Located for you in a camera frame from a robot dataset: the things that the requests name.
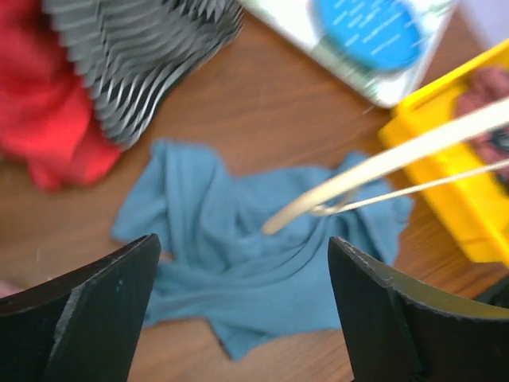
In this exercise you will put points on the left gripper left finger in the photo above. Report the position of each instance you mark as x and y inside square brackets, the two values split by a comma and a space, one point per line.
[83, 325]

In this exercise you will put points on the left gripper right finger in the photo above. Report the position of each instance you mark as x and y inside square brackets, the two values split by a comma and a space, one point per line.
[397, 328]

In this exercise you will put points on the blue tank top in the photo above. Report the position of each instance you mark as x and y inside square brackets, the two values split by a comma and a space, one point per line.
[251, 288]

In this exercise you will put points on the cream hanger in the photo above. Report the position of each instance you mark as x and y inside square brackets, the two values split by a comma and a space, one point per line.
[334, 195]

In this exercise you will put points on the red tank top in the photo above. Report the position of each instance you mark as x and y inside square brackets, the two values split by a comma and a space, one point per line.
[47, 120]

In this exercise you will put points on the striped tank top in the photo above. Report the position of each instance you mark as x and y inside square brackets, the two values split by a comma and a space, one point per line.
[129, 54]

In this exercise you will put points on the yellow plastic bin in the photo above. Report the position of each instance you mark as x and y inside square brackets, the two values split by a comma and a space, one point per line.
[474, 209]

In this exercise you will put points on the blue dotted plate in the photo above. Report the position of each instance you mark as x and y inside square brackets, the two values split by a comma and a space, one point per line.
[379, 35]

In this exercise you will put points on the floral serving tray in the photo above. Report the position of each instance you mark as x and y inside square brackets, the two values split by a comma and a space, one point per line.
[297, 23]

